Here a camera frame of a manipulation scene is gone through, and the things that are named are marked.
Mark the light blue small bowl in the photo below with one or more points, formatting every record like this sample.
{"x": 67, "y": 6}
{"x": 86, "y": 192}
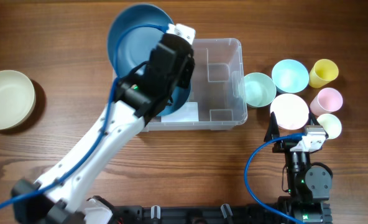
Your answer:
{"x": 290, "y": 76}

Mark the white small bowl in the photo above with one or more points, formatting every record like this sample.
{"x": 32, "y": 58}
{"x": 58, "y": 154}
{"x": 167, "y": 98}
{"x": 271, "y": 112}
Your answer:
{"x": 290, "y": 110}

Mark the clear plastic storage container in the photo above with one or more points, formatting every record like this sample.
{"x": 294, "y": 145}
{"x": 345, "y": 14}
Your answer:
{"x": 217, "y": 85}

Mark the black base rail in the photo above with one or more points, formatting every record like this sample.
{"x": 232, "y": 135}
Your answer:
{"x": 252, "y": 213}

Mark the dark blue bowl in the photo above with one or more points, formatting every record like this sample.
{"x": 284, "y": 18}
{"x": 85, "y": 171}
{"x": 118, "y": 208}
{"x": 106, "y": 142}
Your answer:
{"x": 129, "y": 43}
{"x": 179, "y": 96}

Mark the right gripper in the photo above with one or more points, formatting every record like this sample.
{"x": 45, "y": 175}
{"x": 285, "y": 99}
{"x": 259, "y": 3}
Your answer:
{"x": 284, "y": 145}

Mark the mint green small bowl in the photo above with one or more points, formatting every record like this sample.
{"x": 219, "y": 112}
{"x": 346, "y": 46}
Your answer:
{"x": 260, "y": 89}

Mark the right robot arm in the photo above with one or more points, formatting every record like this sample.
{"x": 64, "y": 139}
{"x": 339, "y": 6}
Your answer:
{"x": 309, "y": 183}

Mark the yellow plastic cup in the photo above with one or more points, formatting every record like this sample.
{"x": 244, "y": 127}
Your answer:
{"x": 323, "y": 72}

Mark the cream plastic bowl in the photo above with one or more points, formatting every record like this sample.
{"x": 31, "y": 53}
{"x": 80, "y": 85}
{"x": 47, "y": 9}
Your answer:
{"x": 17, "y": 98}

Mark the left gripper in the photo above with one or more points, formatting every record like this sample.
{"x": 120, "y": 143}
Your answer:
{"x": 187, "y": 68}

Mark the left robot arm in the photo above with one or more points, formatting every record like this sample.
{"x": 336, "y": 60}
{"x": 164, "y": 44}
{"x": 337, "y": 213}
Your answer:
{"x": 59, "y": 195}

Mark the pink plastic cup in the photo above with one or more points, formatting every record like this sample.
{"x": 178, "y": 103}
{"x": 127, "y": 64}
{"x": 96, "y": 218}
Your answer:
{"x": 328, "y": 100}

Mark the pale cream plastic cup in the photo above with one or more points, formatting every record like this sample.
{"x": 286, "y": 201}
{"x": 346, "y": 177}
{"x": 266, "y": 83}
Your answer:
{"x": 331, "y": 125}

